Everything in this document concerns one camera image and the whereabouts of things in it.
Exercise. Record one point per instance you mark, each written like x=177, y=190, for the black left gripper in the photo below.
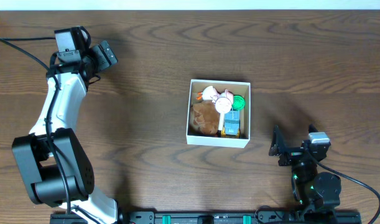
x=106, y=55

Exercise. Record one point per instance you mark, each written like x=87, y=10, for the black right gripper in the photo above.
x=293, y=152

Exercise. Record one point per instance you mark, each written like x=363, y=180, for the yellow grey toy truck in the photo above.
x=231, y=125

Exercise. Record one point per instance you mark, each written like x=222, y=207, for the green round toy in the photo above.
x=238, y=103

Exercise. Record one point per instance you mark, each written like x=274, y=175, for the wooden pig rattle drum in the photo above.
x=223, y=105

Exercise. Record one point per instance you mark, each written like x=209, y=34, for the brown plush toy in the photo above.
x=204, y=118

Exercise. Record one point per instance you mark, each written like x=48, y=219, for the pink white pig figurine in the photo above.
x=211, y=93

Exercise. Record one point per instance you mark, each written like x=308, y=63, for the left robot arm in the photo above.
x=53, y=165

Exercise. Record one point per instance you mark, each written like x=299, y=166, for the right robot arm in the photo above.
x=318, y=192

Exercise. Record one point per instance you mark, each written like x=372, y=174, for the white cardboard box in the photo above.
x=237, y=88

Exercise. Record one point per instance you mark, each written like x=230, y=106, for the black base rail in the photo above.
x=260, y=217

